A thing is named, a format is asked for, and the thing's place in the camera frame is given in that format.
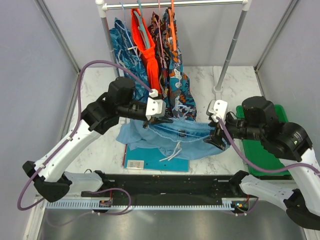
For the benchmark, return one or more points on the colourful cartoon print shorts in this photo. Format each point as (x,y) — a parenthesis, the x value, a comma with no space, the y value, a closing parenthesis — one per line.
(180,100)

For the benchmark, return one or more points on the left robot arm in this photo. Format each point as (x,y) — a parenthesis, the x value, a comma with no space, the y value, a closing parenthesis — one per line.
(49,175)

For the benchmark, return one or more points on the dark comic print shorts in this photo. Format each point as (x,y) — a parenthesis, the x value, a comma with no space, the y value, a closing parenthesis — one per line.
(163,69)

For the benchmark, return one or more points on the orange shorts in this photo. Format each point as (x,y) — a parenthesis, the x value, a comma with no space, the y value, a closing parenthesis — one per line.
(148,55)

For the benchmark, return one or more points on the aluminium frame post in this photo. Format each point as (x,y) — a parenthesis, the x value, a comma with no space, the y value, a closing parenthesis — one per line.
(290,9)
(41,4)

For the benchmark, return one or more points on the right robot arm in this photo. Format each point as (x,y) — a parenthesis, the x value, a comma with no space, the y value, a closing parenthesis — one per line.
(287,141)

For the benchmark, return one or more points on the white metal clothes rack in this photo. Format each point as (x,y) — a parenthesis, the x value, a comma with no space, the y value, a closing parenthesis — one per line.
(218,76)

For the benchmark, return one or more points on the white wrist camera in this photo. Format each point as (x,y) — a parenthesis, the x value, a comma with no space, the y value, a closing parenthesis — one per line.
(155,107)
(217,109)

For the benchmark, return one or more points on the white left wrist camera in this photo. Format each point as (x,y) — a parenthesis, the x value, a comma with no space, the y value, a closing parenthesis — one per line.
(155,107)

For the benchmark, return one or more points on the teal folder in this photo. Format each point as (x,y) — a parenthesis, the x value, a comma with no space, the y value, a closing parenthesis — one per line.
(149,159)

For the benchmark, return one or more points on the orange plastic hanger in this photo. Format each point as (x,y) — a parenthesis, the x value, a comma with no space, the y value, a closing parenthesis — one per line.
(171,32)

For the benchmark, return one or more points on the green plastic bin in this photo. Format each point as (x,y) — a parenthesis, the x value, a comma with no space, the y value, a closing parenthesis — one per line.
(255,152)

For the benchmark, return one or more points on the light blue wire hanger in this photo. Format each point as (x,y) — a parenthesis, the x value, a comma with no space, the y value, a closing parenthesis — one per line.
(182,129)

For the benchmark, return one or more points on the blue patterned shorts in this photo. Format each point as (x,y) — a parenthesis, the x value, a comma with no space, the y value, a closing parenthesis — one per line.
(128,60)

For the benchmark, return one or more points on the left aluminium frame post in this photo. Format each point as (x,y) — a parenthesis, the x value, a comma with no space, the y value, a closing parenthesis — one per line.
(41,4)

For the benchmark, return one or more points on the light blue cable duct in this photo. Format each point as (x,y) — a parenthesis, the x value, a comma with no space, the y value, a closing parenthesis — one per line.
(95,204)

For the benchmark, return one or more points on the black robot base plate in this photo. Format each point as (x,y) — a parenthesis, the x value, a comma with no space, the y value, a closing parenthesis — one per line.
(168,189)

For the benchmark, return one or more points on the pink plastic hanger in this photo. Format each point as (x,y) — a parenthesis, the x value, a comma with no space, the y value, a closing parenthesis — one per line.
(158,23)

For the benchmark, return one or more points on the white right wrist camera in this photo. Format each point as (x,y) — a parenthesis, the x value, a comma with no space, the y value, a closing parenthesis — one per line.
(217,109)

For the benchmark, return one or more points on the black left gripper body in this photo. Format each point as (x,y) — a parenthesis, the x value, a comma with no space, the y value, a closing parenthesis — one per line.
(137,108)

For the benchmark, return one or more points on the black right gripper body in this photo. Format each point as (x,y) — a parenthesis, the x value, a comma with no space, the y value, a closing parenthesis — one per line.
(231,122)

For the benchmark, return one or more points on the teal plastic hanger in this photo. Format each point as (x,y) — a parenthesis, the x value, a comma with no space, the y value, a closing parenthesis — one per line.
(138,19)

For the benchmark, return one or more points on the blue plastic hanger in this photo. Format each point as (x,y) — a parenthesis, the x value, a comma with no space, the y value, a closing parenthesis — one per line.
(132,46)

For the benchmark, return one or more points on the light blue shorts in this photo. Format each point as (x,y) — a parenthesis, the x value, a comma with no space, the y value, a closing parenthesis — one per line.
(134,135)

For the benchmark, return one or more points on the right aluminium frame post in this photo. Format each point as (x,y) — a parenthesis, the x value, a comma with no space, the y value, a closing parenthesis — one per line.
(290,9)

